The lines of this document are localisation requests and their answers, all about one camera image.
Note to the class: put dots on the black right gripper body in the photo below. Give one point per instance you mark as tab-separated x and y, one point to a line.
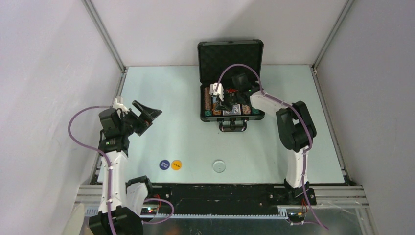
231	99

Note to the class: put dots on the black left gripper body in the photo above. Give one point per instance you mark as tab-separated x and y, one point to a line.
130	123

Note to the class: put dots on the black poker case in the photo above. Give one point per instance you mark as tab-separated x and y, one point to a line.
219	62

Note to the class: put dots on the blue small blind button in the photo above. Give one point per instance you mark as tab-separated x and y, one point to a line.
164	164

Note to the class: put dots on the yellow big blind button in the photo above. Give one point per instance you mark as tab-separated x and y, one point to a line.
176	165

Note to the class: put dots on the clear dealer button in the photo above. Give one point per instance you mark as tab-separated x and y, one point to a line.
219	166

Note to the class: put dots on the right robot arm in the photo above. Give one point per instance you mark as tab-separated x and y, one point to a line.
295	126

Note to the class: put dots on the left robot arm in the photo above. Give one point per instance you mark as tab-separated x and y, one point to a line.
122	199

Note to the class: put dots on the red dice set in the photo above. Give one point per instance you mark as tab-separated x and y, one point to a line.
230	91

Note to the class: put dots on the pink brown chip stack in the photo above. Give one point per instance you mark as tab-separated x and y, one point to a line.
246	110

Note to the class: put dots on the blue playing card deck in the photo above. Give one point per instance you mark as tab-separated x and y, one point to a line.
236	110

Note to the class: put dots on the purple green chip stack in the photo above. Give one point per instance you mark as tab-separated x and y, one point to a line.
255	111

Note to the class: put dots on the blue orange chip stack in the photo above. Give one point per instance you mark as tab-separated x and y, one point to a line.
216	106

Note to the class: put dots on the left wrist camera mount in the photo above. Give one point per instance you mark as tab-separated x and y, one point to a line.
118	103

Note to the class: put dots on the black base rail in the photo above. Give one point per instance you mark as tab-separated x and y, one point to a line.
233	199

